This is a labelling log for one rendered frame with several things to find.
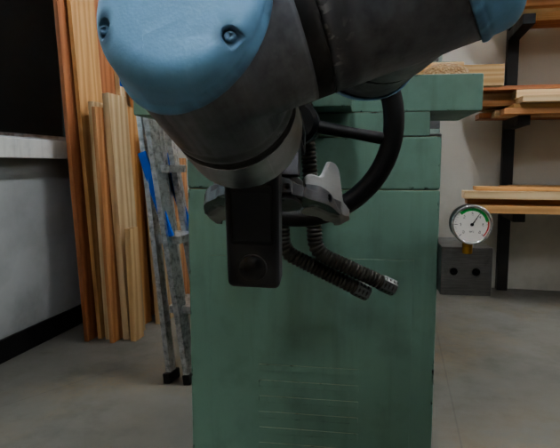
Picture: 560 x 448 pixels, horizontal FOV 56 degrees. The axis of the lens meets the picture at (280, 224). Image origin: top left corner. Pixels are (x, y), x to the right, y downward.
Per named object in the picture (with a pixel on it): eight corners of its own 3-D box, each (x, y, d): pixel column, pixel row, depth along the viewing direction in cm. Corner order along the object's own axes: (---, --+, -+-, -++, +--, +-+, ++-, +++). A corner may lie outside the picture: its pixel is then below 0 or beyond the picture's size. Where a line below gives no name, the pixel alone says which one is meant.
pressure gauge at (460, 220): (450, 256, 83) (452, 204, 82) (445, 252, 87) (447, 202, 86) (492, 257, 82) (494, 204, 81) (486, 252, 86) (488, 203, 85)
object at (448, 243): (440, 295, 87) (442, 246, 86) (430, 279, 99) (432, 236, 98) (493, 297, 85) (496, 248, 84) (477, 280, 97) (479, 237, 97)
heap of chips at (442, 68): (422, 76, 88) (423, 58, 88) (415, 86, 100) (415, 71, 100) (476, 74, 87) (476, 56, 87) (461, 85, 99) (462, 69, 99)
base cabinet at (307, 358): (190, 554, 103) (182, 188, 95) (251, 414, 160) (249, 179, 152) (428, 581, 96) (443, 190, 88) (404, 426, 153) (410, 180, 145)
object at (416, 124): (196, 137, 94) (196, 114, 93) (226, 142, 114) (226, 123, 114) (429, 135, 88) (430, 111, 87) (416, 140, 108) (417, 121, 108)
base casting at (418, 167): (185, 188, 95) (183, 137, 94) (250, 179, 152) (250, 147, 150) (443, 190, 88) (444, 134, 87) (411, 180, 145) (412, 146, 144)
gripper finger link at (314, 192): (352, 198, 52) (292, 174, 46) (352, 213, 52) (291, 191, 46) (316, 205, 55) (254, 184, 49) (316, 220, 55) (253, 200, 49)
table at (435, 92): (107, 110, 86) (105, 72, 85) (172, 124, 116) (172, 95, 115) (500, 104, 77) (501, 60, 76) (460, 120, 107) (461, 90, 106)
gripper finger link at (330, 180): (369, 172, 57) (314, 146, 51) (369, 225, 56) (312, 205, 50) (346, 177, 60) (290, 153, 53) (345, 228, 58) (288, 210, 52)
